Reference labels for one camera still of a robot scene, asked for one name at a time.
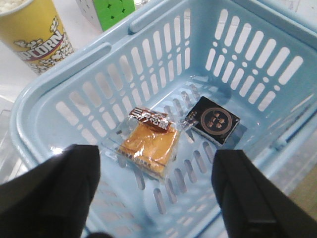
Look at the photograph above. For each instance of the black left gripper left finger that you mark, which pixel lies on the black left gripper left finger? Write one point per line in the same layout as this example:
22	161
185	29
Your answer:
52	200

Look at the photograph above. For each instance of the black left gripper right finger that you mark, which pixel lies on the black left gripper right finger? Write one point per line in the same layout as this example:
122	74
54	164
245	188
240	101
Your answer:
251	205

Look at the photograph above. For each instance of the bread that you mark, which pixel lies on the bread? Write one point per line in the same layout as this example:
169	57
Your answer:
148	139

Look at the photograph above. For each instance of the light blue plastic basket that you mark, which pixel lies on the light blue plastic basket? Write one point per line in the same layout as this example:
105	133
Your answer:
255	58

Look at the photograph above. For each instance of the yellow popcorn paper cup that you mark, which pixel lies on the yellow popcorn paper cup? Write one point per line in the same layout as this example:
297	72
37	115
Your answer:
33	30

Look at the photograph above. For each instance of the green and white puzzle cube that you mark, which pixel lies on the green and white puzzle cube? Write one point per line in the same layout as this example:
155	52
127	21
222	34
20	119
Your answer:
104	14

